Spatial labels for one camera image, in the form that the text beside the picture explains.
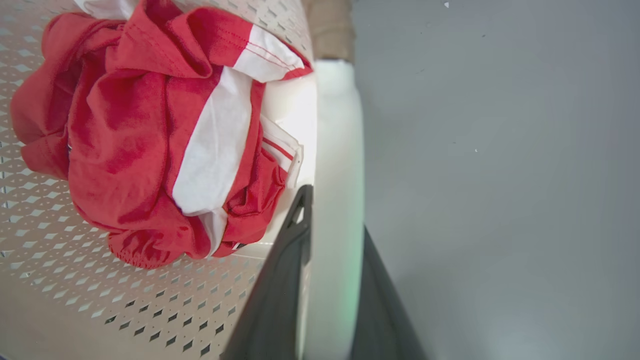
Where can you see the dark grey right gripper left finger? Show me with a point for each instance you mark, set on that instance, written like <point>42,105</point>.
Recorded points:
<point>280,300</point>

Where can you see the red and white garment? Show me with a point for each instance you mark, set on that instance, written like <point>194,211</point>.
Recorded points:
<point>145,135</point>

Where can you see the white perforated laundry basket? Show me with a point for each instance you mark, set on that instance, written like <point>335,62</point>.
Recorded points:
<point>75,290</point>

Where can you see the beige fabric piece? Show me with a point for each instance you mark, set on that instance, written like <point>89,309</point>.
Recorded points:
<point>330,30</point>

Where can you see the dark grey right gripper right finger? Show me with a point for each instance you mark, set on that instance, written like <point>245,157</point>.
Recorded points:
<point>382,310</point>

